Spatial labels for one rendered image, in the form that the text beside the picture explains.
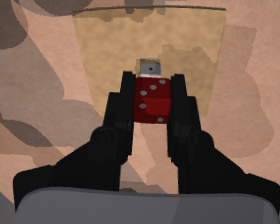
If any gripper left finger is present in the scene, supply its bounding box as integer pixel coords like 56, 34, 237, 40
13, 71, 136, 213

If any dark red die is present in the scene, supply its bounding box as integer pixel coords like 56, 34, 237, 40
134, 77, 172, 124

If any tan flat mat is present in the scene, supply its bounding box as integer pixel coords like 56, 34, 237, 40
72, 6, 227, 116

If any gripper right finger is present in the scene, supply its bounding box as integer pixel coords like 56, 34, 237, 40
167, 74, 280, 216

